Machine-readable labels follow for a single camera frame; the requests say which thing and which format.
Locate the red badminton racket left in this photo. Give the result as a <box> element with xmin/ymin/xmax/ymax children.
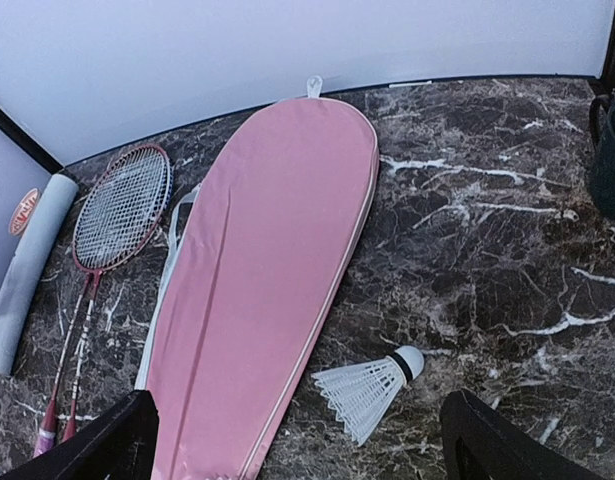
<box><xmin>32</xmin><ymin>144</ymin><xmax>169</xmax><ymax>459</ymax></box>

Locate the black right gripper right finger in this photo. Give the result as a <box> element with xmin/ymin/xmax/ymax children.
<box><xmin>439</xmin><ymin>389</ymin><xmax>599</xmax><ymax>479</ymax></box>

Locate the pink racket bag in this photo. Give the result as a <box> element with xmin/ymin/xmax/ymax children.
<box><xmin>135</xmin><ymin>76</ymin><xmax>379</xmax><ymax>479</ymax></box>

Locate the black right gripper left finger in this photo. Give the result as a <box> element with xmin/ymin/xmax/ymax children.
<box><xmin>3</xmin><ymin>390</ymin><xmax>159</xmax><ymax>480</ymax></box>

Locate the dark green mug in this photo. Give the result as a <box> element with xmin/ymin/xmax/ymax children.
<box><xmin>588</xmin><ymin>95</ymin><xmax>615</xmax><ymax>219</ymax></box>

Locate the red patterned bowl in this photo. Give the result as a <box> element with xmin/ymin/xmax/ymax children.
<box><xmin>8</xmin><ymin>188</ymin><xmax>41</xmax><ymax>236</ymax></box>

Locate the white shuttlecock tube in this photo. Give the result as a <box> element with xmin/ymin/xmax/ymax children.
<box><xmin>0</xmin><ymin>174</ymin><xmax>78</xmax><ymax>375</ymax></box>

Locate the white plastic shuttlecock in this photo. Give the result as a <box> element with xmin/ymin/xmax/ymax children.
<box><xmin>311</xmin><ymin>346</ymin><xmax>425</xmax><ymax>446</ymax></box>

